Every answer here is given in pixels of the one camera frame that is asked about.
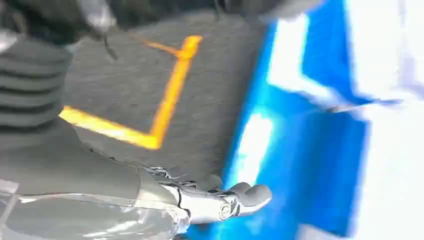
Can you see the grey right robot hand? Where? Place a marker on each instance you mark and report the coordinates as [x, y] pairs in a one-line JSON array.
[[82, 185]]

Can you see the blue and white panel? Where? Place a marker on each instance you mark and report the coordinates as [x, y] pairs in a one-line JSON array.
[[308, 149]]

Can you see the yellow floor tape strip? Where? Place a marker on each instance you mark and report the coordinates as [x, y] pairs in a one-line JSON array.
[[174, 89], [109, 128]]

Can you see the right arm ribbed grey sleeve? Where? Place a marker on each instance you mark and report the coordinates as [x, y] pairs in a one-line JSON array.
[[30, 86]]

